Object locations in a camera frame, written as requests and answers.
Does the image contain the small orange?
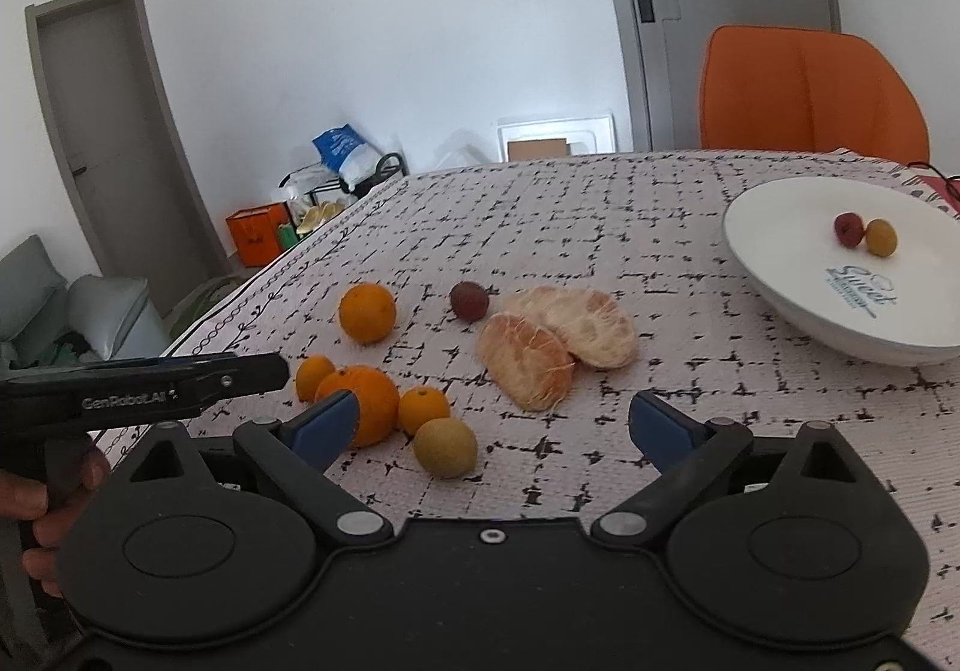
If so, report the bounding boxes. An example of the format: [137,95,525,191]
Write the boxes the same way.
[295,354,338,404]
[397,387,452,437]

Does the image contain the white plastic bag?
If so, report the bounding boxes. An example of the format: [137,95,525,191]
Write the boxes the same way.
[281,165,353,215]

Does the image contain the patterned tablecloth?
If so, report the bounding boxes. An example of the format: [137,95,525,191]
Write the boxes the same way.
[94,148,960,646]

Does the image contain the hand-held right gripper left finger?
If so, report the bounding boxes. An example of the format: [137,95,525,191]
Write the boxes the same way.
[112,390,396,553]

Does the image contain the white foam tray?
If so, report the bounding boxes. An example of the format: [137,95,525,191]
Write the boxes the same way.
[496,110,618,163]

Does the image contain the white plate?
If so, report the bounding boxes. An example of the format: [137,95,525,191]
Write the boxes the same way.
[722,177,960,367]

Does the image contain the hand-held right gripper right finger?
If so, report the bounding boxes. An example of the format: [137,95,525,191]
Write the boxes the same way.
[591,391,880,553]

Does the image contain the black rack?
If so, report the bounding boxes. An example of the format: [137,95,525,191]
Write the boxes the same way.
[300,153,410,224]

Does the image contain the person's left hand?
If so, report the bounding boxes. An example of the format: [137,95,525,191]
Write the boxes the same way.
[0,446,115,598]

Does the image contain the peeled pomelo piece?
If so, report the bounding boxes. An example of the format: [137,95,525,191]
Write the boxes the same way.
[501,286,638,371]
[478,312,577,413]

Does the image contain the cardboard box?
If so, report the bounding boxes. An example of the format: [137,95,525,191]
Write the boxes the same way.
[507,137,572,163]

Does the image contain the grey door with black handle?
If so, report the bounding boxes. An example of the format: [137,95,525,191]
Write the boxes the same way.
[591,0,842,152]

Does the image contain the large orange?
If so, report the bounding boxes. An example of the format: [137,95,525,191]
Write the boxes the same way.
[338,282,398,344]
[315,364,401,449]

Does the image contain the golden yellow round fruit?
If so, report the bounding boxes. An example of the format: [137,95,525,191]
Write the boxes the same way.
[865,218,899,258]

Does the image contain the grey brown door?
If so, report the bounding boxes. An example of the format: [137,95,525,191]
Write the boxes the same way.
[25,0,227,284]

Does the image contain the orange box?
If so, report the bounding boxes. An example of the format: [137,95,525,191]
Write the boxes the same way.
[226,202,293,268]

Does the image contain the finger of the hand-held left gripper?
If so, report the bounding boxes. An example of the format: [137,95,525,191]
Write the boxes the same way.
[176,351,290,411]

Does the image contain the olive yellow round fruit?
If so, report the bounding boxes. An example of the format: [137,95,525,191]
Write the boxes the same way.
[413,417,479,479]

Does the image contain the blue plastic bag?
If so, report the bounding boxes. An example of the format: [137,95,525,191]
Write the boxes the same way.
[312,125,385,194]

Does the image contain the black cable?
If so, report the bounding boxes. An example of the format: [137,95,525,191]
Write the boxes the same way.
[906,161,960,216]

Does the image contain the orange chair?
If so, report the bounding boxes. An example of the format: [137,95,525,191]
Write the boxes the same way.
[698,25,932,167]

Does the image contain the yellow slippers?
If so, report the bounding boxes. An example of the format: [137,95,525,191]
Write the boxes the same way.
[298,203,344,236]

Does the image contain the dark red round fruit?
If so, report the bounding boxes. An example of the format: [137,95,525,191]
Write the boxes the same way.
[449,281,490,323]

